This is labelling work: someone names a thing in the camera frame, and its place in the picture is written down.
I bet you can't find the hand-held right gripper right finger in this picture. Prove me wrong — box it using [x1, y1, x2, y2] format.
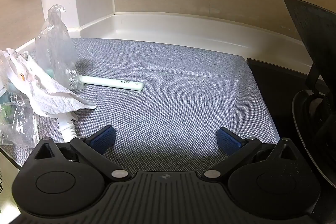
[203, 127, 300, 179]

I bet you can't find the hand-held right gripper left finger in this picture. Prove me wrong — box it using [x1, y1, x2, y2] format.
[34, 125, 131, 179]

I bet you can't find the white electric toothbrush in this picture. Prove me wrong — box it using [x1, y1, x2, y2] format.
[46, 69, 144, 91]

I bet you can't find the white paper towel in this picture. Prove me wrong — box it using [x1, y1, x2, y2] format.
[0, 48, 97, 117]

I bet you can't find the clear plastic wrapper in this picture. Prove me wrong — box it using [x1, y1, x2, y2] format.
[0, 98, 40, 148]

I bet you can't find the clear plastic bag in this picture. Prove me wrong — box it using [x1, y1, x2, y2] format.
[35, 4, 86, 93]

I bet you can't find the spouted refill pouch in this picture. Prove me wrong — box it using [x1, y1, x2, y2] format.
[58, 111, 79, 142]

